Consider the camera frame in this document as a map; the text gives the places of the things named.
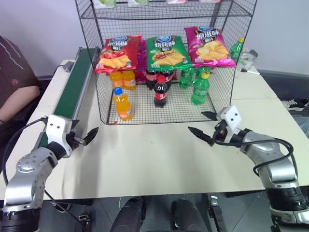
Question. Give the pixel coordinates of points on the yellow capped green soda bottle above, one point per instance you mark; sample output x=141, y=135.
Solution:
x=200, y=93

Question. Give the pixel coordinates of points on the white grey plastic object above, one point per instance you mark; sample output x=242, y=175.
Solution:
x=247, y=59

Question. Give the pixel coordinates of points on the green potato chips bag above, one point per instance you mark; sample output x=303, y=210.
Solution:
x=166, y=52

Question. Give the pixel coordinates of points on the red potato chips bag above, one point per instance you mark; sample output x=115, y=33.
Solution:
x=117, y=53

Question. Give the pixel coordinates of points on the shiny magenta snack bag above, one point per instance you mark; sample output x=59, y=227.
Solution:
x=142, y=62

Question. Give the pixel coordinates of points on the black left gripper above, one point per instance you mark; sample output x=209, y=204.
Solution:
x=73, y=140

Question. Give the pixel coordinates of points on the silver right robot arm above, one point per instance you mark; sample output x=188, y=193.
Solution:
x=277, y=166

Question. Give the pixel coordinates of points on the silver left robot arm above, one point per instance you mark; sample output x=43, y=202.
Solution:
x=31, y=169

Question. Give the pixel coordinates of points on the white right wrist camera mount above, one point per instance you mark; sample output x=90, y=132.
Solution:
x=230, y=117

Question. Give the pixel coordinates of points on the black table bracket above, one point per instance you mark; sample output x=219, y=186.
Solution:
x=217, y=215

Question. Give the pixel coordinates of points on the person in brown shirt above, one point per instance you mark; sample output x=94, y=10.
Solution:
x=12, y=67

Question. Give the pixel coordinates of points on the person's bare forearm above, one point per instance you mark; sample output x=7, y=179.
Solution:
x=19, y=101

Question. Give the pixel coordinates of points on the dark rounded shape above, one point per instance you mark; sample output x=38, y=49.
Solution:
x=188, y=216
x=129, y=215

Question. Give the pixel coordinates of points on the black white sneaker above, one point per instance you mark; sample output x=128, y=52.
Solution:
x=295, y=104

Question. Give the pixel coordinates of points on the green conveyor belt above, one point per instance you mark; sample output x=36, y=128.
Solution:
x=70, y=91

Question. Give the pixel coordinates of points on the green white snack package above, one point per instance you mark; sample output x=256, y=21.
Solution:
x=105, y=2
x=138, y=2

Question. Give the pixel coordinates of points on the magenta potato chips bag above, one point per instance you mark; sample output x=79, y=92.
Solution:
x=210, y=47

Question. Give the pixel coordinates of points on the white marker pen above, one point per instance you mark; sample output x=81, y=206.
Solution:
x=251, y=71

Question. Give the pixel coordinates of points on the pink snack package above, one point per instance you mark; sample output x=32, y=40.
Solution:
x=176, y=1
x=210, y=1

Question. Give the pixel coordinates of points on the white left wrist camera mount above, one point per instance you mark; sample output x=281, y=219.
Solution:
x=56, y=129

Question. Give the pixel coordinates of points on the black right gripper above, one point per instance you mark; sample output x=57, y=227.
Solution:
x=220, y=134

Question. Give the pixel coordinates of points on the red capped cola bottle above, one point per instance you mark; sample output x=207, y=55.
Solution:
x=161, y=94

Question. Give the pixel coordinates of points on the blue capped orange soda bottle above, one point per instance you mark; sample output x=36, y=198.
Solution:
x=123, y=106

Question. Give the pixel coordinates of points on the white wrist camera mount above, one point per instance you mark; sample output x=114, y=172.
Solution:
x=230, y=117
x=56, y=129

